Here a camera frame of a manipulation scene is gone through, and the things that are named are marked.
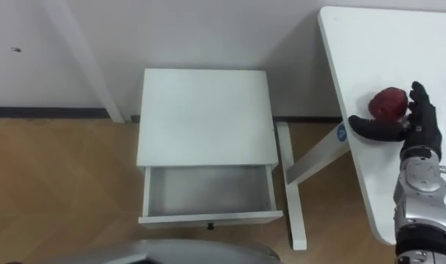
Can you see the white bedside cabinet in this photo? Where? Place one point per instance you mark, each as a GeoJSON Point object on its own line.
{"type": "Point", "coordinates": [204, 117]}

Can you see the open white cabinet drawer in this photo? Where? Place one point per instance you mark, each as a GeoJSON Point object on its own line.
{"type": "Point", "coordinates": [208, 198]}

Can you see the white desk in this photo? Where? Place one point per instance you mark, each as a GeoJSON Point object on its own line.
{"type": "Point", "coordinates": [384, 55]}

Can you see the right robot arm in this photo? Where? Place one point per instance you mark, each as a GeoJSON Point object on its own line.
{"type": "Point", "coordinates": [421, 205]}

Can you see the red strawberry soft toy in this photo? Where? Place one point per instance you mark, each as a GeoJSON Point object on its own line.
{"type": "Point", "coordinates": [388, 103]}

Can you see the robot body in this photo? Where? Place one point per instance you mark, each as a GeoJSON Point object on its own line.
{"type": "Point", "coordinates": [164, 253]}

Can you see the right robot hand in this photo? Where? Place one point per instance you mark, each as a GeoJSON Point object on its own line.
{"type": "Point", "coordinates": [423, 122]}

